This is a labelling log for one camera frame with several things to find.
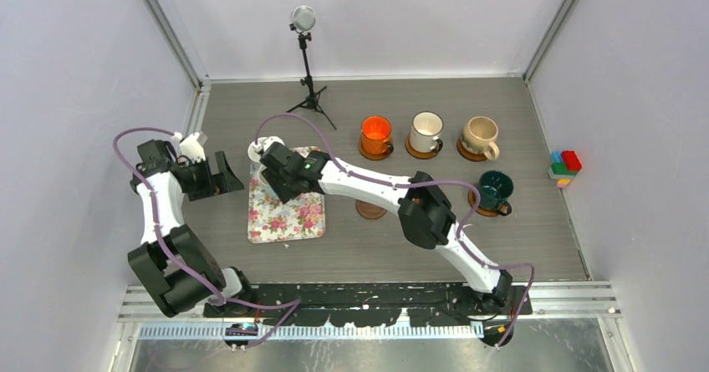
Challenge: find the floral serving tray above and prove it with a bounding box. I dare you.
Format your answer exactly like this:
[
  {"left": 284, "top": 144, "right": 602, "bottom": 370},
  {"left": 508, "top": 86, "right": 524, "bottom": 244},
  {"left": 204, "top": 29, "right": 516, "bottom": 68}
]
[{"left": 247, "top": 153, "right": 326, "bottom": 244}]

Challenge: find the dark walnut small coaster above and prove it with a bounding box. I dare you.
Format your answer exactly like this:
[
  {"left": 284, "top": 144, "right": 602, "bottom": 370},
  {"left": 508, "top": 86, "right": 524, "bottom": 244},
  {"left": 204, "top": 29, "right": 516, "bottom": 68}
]
[{"left": 355, "top": 200, "right": 387, "bottom": 220}]

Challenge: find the orange mug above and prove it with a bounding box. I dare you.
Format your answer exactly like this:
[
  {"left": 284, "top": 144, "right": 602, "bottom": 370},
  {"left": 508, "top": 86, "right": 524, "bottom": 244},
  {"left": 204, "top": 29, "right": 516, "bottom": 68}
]
[{"left": 360, "top": 115, "right": 393, "bottom": 143}]

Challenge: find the glossy brown wooden coaster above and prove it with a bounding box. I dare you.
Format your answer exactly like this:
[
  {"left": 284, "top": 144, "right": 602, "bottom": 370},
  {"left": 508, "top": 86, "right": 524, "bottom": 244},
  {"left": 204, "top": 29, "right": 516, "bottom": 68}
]
[{"left": 359, "top": 136, "right": 394, "bottom": 161}]

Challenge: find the light brown wooden coaster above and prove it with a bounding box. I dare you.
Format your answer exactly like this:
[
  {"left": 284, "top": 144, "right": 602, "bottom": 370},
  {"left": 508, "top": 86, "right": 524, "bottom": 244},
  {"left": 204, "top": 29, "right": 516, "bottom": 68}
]
[{"left": 405, "top": 136, "right": 443, "bottom": 160}]

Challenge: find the cream brown-rim mug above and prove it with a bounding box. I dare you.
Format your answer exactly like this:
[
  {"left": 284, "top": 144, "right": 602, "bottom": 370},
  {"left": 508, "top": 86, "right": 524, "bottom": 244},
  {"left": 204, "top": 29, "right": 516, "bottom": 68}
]
[{"left": 409, "top": 111, "right": 444, "bottom": 156}]

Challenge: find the small orange-brown coaster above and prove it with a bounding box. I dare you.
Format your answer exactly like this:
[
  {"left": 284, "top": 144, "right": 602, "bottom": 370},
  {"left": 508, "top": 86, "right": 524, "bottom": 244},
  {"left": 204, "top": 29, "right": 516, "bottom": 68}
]
[{"left": 467, "top": 191, "right": 506, "bottom": 217}]

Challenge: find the orange-brown wooden coaster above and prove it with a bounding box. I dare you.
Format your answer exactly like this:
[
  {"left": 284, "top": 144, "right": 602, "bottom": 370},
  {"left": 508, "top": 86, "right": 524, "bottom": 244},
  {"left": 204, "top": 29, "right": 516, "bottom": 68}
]
[{"left": 457, "top": 139, "right": 487, "bottom": 162}]

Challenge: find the beige mug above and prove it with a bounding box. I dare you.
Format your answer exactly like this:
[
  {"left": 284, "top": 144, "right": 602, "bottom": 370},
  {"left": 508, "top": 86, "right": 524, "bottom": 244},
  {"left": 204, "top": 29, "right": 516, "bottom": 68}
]
[{"left": 459, "top": 116, "right": 500, "bottom": 161}]

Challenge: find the dark green mug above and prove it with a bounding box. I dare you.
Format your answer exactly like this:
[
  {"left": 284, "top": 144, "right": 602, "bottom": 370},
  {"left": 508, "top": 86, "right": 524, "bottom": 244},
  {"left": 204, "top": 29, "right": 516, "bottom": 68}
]
[{"left": 477, "top": 171, "right": 514, "bottom": 217}]

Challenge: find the light blue white mug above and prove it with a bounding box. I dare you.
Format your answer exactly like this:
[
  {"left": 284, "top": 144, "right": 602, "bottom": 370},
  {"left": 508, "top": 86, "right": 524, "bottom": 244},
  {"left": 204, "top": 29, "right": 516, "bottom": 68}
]
[{"left": 256, "top": 171, "right": 278, "bottom": 198}]

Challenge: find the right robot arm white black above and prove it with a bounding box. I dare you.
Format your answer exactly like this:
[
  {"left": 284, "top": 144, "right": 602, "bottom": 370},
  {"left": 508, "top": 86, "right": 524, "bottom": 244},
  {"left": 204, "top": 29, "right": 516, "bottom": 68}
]
[{"left": 249, "top": 139, "right": 512, "bottom": 314}]

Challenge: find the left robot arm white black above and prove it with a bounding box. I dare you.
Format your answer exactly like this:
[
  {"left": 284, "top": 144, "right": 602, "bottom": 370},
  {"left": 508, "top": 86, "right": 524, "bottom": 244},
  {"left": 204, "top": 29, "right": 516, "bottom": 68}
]
[{"left": 127, "top": 140, "right": 257, "bottom": 318}]

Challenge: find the microphone on black tripod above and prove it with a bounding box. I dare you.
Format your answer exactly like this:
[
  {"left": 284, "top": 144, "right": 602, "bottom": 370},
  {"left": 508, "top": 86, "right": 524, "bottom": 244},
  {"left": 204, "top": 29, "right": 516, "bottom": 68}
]
[{"left": 287, "top": 5, "right": 337, "bottom": 130}]

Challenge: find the colourful toy brick stack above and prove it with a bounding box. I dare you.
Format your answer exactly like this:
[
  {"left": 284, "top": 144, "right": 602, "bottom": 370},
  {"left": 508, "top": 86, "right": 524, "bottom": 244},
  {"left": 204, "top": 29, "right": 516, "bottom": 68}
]
[{"left": 548, "top": 150, "right": 583, "bottom": 189}]

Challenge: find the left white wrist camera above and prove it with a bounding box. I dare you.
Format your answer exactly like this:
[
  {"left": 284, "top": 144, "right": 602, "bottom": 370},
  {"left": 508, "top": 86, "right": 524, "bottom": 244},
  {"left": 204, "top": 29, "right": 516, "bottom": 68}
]
[{"left": 171, "top": 131, "right": 207, "bottom": 163}]

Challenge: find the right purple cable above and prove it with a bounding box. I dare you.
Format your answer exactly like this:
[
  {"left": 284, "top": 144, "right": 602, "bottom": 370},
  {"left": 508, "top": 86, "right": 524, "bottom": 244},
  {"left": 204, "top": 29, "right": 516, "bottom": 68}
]
[{"left": 253, "top": 113, "right": 537, "bottom": 350}]

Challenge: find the aluminium frame rail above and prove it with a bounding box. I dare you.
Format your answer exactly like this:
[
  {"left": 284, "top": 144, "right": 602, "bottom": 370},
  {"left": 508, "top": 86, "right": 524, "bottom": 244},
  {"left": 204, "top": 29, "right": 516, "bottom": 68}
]
[{"left": 119, "top": 281, "right": 621, "bottom": 345}]

